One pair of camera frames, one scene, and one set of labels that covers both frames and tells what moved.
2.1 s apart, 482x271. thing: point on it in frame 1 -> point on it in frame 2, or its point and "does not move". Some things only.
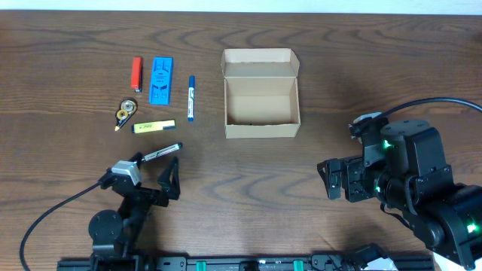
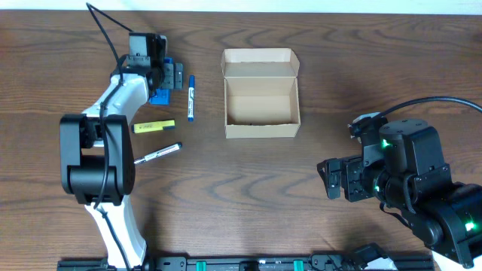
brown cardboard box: x=261 y=92 does not move
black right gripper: x=353 y=169 does not move
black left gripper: x=160 y=198 -> x=178 y=74
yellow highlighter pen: x=141 y=127 does not move
